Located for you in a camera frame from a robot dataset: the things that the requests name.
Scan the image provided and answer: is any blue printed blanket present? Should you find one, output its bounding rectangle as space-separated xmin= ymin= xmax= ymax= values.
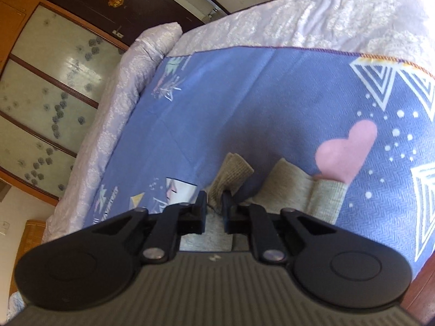
xmin=83 ymin=46 xmax=435 ymax=266

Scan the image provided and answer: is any lilac floral bed sheet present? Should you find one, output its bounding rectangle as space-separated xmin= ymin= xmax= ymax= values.
xmin=169 ymin=0 xmax=435 ymax=77

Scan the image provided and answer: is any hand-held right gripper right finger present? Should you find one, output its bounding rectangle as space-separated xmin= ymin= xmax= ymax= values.
xmin=222 ymin=190 xmax=338 ymax=264

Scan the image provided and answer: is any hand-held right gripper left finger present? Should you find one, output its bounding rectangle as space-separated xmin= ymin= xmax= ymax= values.
xmin=92 ymin=191 xmax=209 ymax=264

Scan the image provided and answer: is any wooden woven headboard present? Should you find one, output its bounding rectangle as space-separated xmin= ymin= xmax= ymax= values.
xmin=23 ymin=219 xmax=47 ymax=247

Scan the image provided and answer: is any lilac floral quilt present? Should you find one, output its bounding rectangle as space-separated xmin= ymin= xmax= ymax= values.
xmin=43 ymin=22 xmax=184 ymax=245

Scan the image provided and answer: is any wooden wardrobe with glass doors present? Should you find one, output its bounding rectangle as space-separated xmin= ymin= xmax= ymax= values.
xmin=0 ymin=0 xmax=134 ymax=208

